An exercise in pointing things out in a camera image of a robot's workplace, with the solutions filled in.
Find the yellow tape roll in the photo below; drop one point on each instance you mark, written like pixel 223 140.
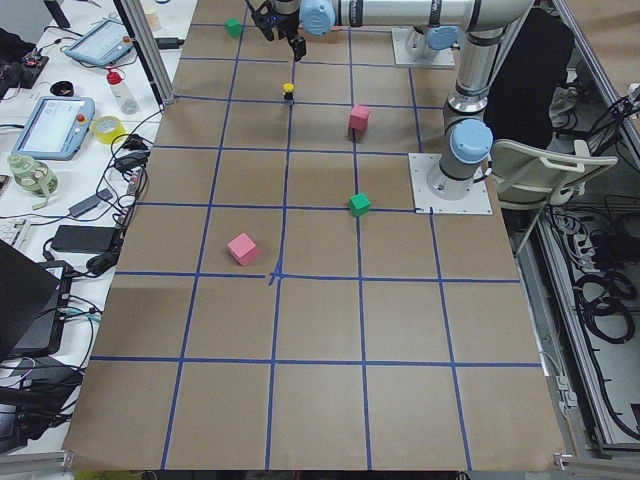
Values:
pixel 108 129

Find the red cap squeeze bottle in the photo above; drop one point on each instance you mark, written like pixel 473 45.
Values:
pixel 122 94

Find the near teach pendant tablet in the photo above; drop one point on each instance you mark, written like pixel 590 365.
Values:
pixel 56 128

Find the green cube near base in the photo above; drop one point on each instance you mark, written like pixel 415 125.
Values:
pixel 359 204

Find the black round dish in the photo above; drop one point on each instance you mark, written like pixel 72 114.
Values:
pixel 62 89

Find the pink cube far side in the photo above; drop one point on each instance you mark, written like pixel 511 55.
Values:
pixel 243 249

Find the teach pendant tablet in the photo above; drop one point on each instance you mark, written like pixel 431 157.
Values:
pixel 106 43
pixel 56 128

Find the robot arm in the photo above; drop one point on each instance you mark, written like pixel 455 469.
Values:
pixel 482 29
pixel 426 42

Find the pink cube near base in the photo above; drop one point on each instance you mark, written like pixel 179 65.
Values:
pixel 359 117

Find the yellow push button switch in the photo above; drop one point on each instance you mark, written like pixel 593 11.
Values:
pixel 288 93

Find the green cube far corner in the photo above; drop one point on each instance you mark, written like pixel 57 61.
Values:
pixel 233 27

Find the seated person in black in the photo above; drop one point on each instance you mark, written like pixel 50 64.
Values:
pixel 520 97

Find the grey office chair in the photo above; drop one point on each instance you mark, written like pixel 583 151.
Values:
pixel 526 178

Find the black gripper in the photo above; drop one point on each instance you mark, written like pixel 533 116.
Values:
pixel 281 21

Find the aluminium frame post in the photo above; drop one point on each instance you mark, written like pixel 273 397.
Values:
pixel 132 15

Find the far teach pendant tablet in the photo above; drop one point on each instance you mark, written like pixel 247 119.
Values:
pixel 106 43

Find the black power adapter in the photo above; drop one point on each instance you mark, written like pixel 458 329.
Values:
pixel 83 239

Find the black laptop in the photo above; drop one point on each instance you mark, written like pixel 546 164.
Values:
pixel 33 296

